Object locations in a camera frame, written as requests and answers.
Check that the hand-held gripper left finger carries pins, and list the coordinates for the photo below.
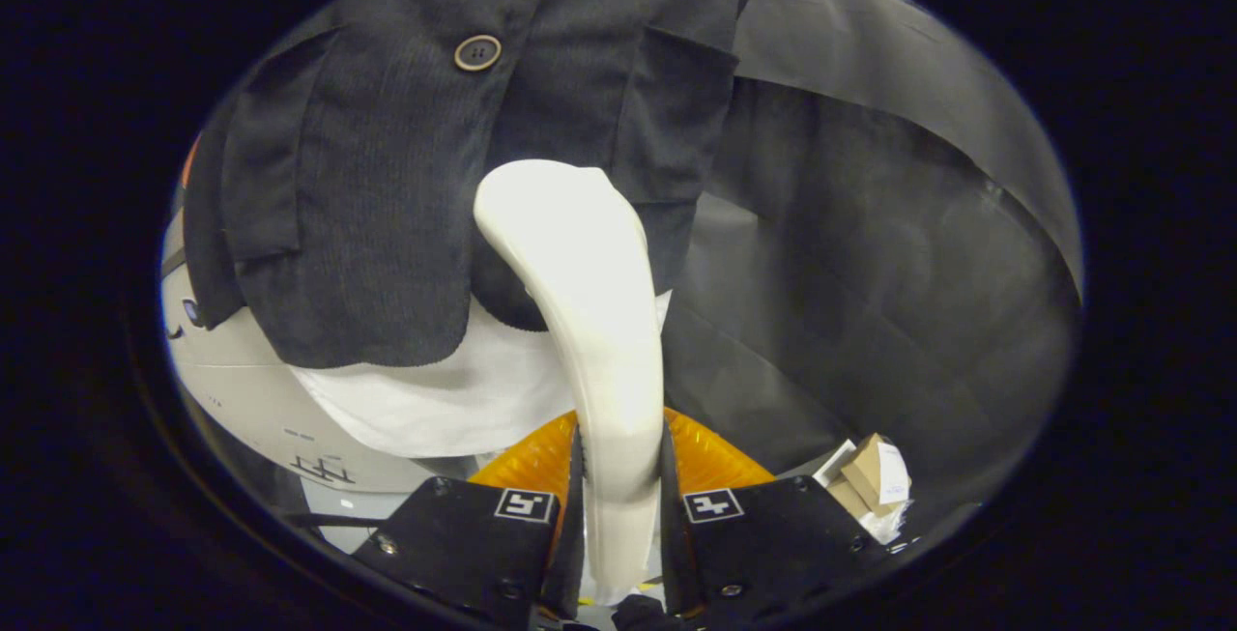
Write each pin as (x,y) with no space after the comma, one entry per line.
(568,568)

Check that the small cardboard box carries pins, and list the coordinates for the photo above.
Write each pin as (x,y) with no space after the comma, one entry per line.
(870,476)

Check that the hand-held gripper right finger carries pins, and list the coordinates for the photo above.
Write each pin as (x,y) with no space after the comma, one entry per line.
(679,563)

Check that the grey cabinet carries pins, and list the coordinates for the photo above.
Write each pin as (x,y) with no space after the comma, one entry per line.
(251,399)

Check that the black backdrop cloth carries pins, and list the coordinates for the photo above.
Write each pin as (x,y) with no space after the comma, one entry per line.
(870,273)

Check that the white garment steamer head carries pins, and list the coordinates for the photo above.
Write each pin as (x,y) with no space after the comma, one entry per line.
(589,322)

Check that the black blazer jacket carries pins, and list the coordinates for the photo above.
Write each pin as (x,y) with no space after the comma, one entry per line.
(387,225)

